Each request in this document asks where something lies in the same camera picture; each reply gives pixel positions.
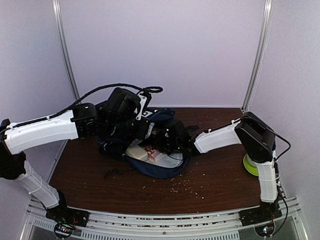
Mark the navy blue student backpack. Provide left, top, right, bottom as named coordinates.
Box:
left=97, top=108, right=200, bottom=180

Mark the left aluminium frame post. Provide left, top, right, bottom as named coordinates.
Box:
left=52, top=0, right=81, bottom=100

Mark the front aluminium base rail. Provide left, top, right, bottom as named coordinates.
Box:
left=18, top=197, right=312, bottom=240

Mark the beige hard glasses case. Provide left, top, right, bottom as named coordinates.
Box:
left=125, top=145, right=148, bottom=161

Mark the right aluminium frame post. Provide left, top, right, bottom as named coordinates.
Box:
left=241, top=0, right=274, bottom=113

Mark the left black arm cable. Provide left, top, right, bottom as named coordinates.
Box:
left=4, top=83, right=164, bottom=131

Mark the aluminium frame post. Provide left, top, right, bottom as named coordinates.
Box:
left=241, top=0, right=274, bottom=113
left=52, top=0, right=81, bottom=100

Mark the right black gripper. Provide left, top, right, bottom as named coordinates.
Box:
left=149, top=131, right=181, bottom=156

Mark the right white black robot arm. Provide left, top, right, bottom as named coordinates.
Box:
left=147, top=113, right=278, bottom=221

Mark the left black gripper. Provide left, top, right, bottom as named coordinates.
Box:
left=104, top=115, right=152, bottom=141

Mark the yellow paperback booklet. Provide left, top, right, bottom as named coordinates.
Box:
left=143, top=145, right=164, bottom=162

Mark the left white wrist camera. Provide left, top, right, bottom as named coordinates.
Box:
left=134, top=91, right=152, bottom=121

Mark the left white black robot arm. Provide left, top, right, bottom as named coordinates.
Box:
left=0, top=84, right=152, bottom=222

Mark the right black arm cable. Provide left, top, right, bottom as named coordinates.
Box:
left=259, top=119, right=292, bottom=208

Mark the lime green plate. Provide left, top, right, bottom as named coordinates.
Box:
left=243, top=154, right=259, bottom=177

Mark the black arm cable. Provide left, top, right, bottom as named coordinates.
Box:
left=259, top=119, right=292, bottom=208
left=4, top=83, right=164, bottom=131

